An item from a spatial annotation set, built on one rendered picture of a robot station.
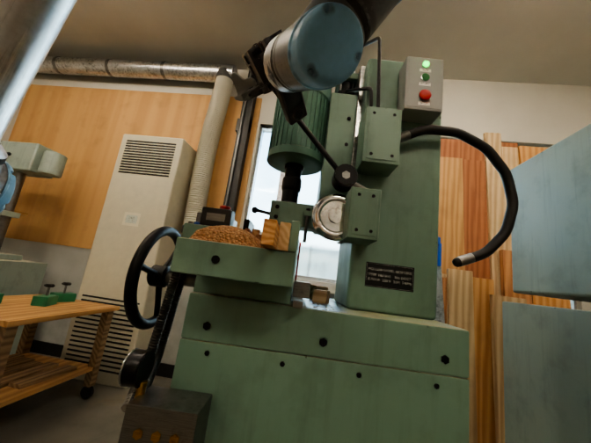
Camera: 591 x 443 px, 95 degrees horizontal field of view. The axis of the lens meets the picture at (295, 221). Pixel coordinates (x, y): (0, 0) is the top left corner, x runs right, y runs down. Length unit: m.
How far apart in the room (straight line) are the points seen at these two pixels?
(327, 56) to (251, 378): 0.56
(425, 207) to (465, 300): 1.33
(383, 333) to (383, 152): 0.41
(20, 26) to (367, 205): 0.72
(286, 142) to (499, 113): 2.35
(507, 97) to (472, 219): 1.17
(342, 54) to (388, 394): 0.58
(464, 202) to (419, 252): 1.64
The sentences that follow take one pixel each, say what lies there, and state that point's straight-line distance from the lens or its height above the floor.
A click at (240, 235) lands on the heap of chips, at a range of 0.50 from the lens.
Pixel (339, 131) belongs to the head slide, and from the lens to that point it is 0.85.
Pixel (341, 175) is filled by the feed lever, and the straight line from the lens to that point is 0.69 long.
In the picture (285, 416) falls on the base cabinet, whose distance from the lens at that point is 0.63.
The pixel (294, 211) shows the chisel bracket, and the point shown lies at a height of 1.04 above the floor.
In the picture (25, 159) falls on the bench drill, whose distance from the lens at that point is 2.87.
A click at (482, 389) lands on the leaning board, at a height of 0.36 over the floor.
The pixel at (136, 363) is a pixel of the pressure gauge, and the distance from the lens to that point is 0.60.
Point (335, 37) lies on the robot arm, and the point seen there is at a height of 1.15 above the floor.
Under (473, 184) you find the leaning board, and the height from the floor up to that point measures 1.72.
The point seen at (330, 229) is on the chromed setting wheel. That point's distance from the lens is 0.68.
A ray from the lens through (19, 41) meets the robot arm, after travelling 0.75.
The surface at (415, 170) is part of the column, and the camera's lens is 0.81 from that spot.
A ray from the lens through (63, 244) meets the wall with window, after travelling 3.07.
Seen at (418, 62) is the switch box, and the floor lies 1.46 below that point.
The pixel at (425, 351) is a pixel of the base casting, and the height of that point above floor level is 0.75.
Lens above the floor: 0.86
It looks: 11 degrees up
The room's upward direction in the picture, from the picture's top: 8 degrees clockwise
